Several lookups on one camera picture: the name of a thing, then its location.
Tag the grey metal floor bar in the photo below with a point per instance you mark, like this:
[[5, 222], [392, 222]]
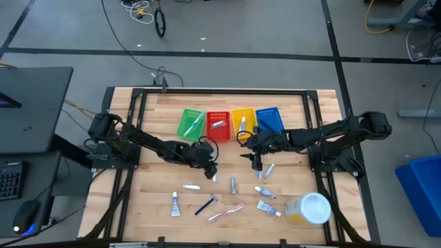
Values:
[[418, 113]]

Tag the red white toothbrush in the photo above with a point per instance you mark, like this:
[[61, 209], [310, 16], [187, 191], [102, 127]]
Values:
[[225, 212]]

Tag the grey keyboard desk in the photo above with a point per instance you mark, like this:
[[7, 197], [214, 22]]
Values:
[[38, 179]]

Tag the blue storage bin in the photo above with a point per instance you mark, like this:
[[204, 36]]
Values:
[[422, 193]]

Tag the white red toothpaste tube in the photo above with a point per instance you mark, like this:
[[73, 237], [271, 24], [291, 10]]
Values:
[[242, 124]]

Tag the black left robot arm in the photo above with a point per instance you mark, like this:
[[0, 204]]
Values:
[[148, 141]]

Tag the yellow container white lid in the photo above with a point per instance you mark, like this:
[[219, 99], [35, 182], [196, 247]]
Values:
[[311, 208]]

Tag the white purple toothpaste tube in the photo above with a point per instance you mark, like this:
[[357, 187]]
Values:
[[175, 206]]

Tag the black backlit keyboard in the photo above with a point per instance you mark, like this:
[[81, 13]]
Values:
[[10, 180]]

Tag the red plastic basket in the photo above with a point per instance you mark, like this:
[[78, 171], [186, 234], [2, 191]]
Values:
[[218, 134]]

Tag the black control box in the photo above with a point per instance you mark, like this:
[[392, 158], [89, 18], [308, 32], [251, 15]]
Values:
[[107, 100]]

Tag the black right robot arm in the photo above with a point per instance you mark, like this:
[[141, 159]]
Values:
[[327, 134]]

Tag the desk monitor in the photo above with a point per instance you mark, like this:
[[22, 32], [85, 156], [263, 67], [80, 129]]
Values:
[[7, 101]]

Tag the black aluminium table frame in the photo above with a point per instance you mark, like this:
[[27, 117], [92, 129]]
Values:
[[224, 91]]

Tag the dark blue razor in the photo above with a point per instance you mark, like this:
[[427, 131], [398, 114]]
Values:
[[205, 205]]

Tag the grey metal stand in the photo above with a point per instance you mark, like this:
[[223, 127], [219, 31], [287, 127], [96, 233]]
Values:
[[399, 23]]

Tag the grey silver sachet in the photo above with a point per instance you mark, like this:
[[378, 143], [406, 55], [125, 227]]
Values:
[[233, 185]]

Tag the white blue toothpaste tube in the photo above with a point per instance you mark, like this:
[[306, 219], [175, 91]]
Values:
[[263, 191]]

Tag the blue plastic basket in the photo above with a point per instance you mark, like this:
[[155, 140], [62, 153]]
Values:
[[270, 118]]

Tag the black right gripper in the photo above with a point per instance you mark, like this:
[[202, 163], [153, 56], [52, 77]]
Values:
[[265, 143]]

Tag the teal white toothbrush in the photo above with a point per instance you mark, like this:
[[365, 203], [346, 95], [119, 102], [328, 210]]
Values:
[[194, 124]]

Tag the yellow plastic basket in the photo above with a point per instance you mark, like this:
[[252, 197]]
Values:
[[248, 118]]

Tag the green plastic basket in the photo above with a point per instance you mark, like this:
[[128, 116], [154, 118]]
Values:
[[184, 125]]

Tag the black computer mouse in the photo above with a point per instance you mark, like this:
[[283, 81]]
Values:
[[25, 215]]

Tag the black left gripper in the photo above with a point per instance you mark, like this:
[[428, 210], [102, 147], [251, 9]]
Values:
[[201, 155]]

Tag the white teal toothpaste tube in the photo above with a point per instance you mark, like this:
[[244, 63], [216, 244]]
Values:
[[267, 207]]

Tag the small silver blue sachet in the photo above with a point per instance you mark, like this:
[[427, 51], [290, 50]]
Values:
[[218, 124]]

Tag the light blue toothbrush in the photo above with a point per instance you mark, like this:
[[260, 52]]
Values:
[[259, 175]]

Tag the small blue razor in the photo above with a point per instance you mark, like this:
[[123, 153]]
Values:
[[269, 171]]

